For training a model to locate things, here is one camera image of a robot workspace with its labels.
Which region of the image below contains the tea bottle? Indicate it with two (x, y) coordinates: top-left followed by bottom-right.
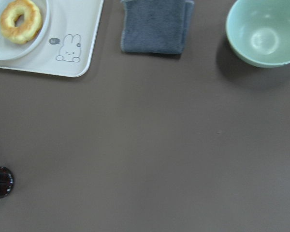
(0, 167), (14, 199)

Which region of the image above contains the white round plate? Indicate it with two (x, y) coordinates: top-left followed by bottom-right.
(0, 0), (50, 60)

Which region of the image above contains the glazed ring donut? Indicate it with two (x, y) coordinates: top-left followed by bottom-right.
(0, 0), (43, 44)

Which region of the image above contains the light green bowl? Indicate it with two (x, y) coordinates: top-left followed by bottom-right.
(225, 0), (290, 68)

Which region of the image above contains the cream serving tray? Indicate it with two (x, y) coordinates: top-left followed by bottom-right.
(0, 0), (103, 77)

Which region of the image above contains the grey folded cloth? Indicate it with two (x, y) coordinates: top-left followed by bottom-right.
(121, 0), (195, 54)

